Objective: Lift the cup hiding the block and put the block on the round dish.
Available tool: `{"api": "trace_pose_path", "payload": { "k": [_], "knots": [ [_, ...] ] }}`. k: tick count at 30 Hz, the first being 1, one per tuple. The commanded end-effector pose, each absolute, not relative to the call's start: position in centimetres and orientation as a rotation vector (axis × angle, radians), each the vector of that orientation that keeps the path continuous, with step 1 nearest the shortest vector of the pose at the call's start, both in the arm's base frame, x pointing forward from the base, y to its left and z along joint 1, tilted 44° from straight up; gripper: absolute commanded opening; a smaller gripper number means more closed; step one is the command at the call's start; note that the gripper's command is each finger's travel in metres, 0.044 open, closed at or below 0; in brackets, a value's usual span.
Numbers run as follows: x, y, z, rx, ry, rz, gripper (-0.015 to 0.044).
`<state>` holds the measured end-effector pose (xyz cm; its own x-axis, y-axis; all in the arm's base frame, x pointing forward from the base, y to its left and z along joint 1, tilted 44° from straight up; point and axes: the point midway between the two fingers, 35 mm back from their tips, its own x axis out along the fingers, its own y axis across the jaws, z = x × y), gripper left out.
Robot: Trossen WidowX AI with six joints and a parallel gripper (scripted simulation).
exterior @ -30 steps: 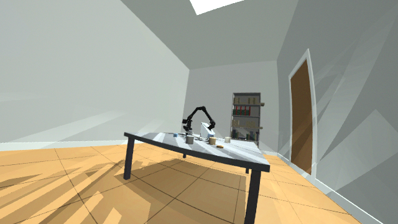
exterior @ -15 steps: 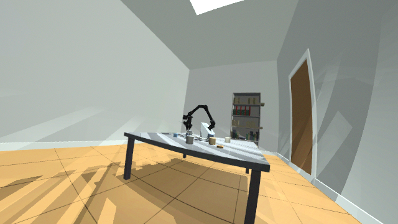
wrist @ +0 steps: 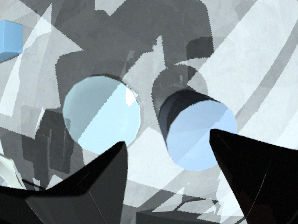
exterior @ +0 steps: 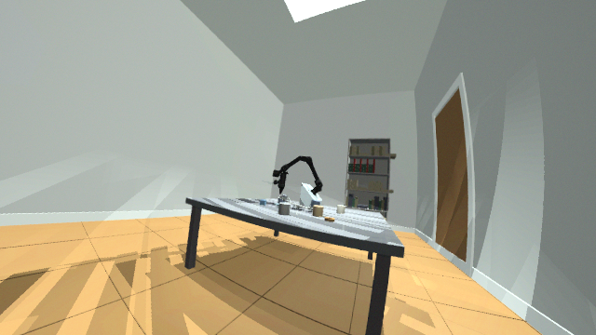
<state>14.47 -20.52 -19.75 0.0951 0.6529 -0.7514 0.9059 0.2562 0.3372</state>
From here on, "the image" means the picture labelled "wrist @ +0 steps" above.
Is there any light blue block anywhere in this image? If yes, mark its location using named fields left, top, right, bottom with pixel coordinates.
left=0, top=20, right=23, bottom=61

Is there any white balance beam with square pans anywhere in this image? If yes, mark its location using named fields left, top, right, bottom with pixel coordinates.
left=0, top=153, right=47, bottom=190

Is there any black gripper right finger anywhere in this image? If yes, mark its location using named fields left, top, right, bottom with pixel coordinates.
left=209, top=128, right=298, bottom=224

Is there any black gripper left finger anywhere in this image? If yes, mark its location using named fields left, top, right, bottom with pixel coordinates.
left=0, top=140, right=128, bottom=224

